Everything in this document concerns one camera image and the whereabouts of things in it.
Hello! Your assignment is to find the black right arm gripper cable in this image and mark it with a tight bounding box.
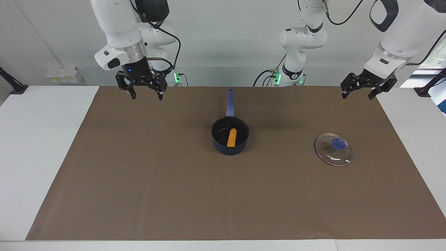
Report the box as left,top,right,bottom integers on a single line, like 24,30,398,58
130,0,182,76

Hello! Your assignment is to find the black clamp stand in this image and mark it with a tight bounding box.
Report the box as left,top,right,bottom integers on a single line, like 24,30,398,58
414,68,446,98
0,66,29,95

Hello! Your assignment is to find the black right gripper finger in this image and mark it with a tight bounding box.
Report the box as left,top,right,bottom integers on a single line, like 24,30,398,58
116,70,137,100
153,72,168,101

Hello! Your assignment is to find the dark blue pot with handle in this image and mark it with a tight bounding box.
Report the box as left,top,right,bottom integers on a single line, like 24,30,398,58
211,88,250,156

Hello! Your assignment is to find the window with white frame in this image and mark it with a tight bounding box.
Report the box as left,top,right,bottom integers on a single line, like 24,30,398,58
400,38,446,89

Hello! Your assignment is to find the white wall socket box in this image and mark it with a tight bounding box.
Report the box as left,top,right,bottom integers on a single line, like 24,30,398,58
46,67,84,84

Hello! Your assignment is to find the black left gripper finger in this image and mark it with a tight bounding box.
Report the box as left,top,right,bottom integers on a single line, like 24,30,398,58
368,82,396,101
340,73,367,99

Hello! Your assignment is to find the black left arm base cable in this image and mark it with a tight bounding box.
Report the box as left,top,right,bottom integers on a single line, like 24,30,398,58
253,52,288,87

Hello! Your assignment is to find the black arm gripper cable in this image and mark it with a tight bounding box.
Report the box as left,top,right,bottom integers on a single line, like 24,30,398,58
297,0,365,26
130,0,182,76

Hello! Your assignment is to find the brown table mat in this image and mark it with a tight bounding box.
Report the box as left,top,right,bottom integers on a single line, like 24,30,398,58
25,86,446,241

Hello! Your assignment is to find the black left arm gripper cable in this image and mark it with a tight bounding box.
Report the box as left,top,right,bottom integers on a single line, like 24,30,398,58
297,0,365,26

